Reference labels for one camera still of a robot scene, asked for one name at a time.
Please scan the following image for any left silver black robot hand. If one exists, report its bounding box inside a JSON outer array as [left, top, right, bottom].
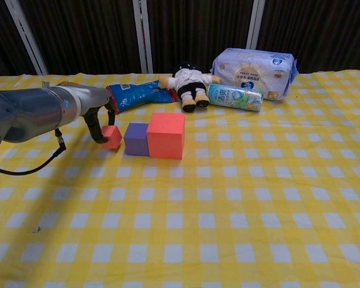
[[79, 85, 116, 145]]

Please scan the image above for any small red foam cube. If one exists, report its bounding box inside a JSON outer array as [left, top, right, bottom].
[[101, 125, 123, 151]]

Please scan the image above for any purple foam cube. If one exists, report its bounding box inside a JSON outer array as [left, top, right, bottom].
[[123, 122, 151, 157]]

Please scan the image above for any large red foam cube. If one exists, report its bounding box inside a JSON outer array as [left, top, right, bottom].
[[146, 112, 186, 160]]

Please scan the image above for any yellow white checkered tablecloth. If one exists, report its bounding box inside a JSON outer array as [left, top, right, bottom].
[[0, 69, 360, 288]]

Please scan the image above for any blue snack bag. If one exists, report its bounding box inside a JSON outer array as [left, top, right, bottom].
[[105, 80, 178, 115]]

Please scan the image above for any plush doll black white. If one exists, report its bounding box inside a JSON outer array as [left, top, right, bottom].
[[158, 61, 221, 113]]

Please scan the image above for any light blue drink can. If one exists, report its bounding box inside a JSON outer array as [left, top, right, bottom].
[[207, 83, 264, 113]]

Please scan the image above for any pale blue tissue pack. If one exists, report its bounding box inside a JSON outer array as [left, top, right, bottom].
[[209, 47, 299, 101]]

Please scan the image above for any white metal frame post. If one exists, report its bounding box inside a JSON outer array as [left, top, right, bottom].
[[246, 0, 266, 50], [132, 0, 154, 74], [4, 0, 49, 76]]

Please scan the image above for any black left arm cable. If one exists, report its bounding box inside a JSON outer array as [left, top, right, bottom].
[[0, 128, 67, 176]]

